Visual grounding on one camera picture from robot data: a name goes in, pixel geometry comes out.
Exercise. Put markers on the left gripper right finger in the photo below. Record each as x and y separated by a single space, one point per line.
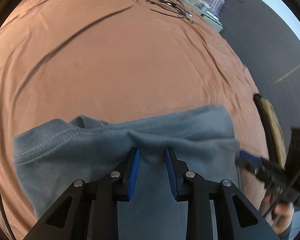
188 186

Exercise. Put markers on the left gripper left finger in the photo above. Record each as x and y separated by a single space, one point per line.
117 186

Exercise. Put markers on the striped gift bag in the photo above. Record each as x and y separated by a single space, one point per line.
216 5

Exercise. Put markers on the mustard folded garment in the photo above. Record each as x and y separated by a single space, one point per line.
276 132

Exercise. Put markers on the right hand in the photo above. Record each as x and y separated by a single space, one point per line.
283 211

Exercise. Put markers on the orange bed blanket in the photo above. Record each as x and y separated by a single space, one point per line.
116 61

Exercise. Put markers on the white bedside drawer cabinet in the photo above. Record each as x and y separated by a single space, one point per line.
202 8

